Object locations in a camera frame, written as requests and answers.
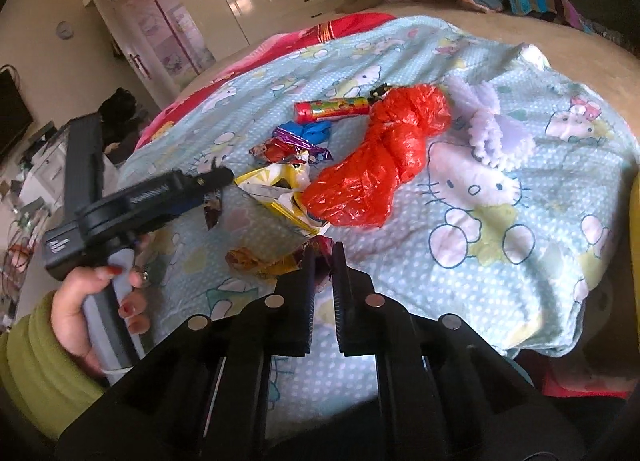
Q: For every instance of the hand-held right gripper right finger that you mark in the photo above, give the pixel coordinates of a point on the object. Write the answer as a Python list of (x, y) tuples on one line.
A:
[(340, 286)]

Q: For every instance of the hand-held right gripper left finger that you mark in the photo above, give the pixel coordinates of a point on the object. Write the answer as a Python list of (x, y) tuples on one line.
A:
[(309, 286)]

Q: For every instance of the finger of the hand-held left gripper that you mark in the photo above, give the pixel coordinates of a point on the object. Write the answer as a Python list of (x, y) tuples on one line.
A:
[(212, 177), (182, 208)]

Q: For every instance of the red snack wrapper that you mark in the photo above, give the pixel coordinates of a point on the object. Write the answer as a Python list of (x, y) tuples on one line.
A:
[(324, 261)]

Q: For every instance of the small dark snack wrapper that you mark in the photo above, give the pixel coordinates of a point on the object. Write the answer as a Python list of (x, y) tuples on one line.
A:
[(212, 208)]

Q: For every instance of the orange snack wrapper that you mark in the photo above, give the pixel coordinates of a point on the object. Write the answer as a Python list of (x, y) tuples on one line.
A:
[(255, 261)]

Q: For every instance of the yellow white snack wrapper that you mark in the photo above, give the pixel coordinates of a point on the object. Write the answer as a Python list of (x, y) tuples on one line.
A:
[(280, 181)]

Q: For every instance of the purple foil snack wrapper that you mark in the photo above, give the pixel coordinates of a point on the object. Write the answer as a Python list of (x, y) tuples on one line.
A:
[(280, 150)]

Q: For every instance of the blue plastic bag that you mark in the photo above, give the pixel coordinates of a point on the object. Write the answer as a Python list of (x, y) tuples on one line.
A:
[(312, 132)]

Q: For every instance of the red green cylindrical tube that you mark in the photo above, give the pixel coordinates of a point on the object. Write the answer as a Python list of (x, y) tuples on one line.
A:
[(330, 108)]

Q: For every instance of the red plastic bag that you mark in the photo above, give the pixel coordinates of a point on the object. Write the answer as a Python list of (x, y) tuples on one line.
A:
[(395, 146)]

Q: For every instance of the person's left forearm green sleeve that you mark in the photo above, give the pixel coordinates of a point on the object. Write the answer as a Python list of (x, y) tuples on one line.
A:
[(35, 371)]

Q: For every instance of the person's left hand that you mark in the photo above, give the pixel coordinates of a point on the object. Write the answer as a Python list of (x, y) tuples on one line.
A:
[(75, 311)]

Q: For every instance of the cluttered white desk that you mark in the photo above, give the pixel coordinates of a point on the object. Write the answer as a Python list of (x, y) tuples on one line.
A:
[(40, 171)]

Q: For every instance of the black bag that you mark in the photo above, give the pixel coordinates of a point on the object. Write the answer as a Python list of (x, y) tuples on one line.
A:
[(122, 116)]

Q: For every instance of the red blanket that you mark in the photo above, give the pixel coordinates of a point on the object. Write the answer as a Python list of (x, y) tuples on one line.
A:
[(280, 46)]

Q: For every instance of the black television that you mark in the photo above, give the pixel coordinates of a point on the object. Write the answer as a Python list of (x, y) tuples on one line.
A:
[(12, 111)]

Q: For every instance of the pink cartoon printed door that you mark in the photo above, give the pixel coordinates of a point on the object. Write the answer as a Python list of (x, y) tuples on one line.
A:
[(165, 31)]

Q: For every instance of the light blue cartoon printed blanket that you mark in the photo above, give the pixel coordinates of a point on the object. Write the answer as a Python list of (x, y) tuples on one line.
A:
[(500, 251)]

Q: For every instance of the dark green snack wrapper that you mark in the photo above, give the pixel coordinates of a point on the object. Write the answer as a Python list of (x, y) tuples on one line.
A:
[(380, 92)]

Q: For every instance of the round wall clock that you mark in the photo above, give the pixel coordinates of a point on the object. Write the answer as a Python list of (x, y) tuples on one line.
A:
[(65, 29)]

